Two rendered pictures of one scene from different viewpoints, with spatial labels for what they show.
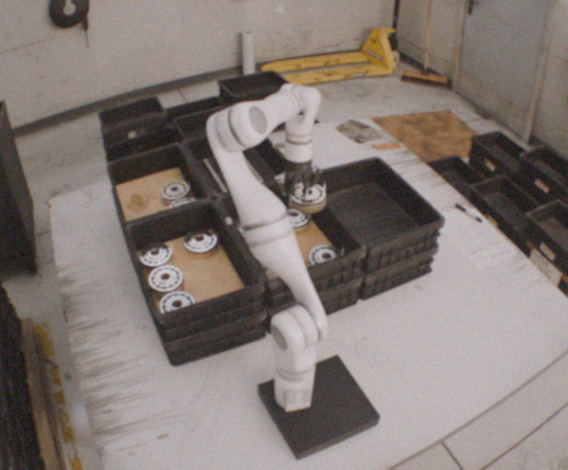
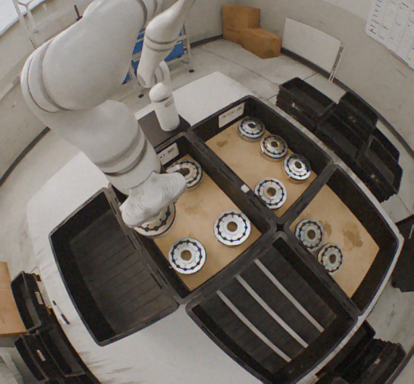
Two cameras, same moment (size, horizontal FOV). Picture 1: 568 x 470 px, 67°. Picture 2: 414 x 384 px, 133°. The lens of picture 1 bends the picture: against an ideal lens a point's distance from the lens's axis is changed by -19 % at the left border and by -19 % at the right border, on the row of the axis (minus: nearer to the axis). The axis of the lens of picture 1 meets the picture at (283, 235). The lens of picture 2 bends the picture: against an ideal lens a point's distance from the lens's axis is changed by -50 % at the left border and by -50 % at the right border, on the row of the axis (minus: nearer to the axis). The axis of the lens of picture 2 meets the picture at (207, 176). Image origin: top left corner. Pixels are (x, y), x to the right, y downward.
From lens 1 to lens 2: 1.41 m
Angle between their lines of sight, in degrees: 77
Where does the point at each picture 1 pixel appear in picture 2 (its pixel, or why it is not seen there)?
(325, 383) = (154, 133)
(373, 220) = (111, 272)
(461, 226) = (65, 299)
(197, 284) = (251, 157)
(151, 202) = (342, 241)
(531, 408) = not seen: hidden behind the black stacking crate
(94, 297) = not seen: hidden behind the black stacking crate
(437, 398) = not seen: hidden behind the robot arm
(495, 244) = (48, 276)
